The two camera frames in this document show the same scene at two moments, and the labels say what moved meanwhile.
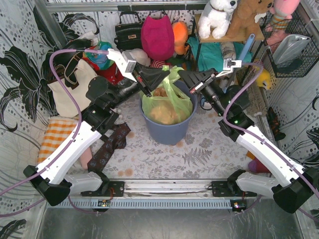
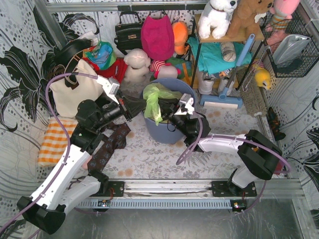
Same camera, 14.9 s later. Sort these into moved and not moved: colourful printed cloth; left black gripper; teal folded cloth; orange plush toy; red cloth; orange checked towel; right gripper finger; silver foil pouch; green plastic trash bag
Moved: right gripper finger; left black gripper; green plastic trash bag
Not moved: silver foil pouch; teal folded cloth; orange plush toy; red cloth; colourful printed cloth; orange checked towel
